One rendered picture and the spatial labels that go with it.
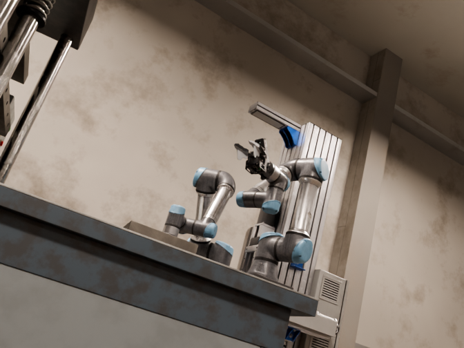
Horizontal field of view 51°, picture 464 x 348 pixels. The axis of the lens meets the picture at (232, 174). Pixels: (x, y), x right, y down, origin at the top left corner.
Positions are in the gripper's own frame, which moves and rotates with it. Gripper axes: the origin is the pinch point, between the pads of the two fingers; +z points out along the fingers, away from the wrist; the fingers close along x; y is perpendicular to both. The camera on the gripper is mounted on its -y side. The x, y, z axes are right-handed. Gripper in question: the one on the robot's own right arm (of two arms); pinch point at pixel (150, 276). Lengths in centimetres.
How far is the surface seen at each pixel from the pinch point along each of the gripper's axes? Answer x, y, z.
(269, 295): -129, -3, 14
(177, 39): 223, -6, -273
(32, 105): -9, -75, -51
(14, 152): -9, -73, -28
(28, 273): -127, -48, 24
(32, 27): -83, -75, -45
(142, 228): -112, -29, 6
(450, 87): 227, 363, -404
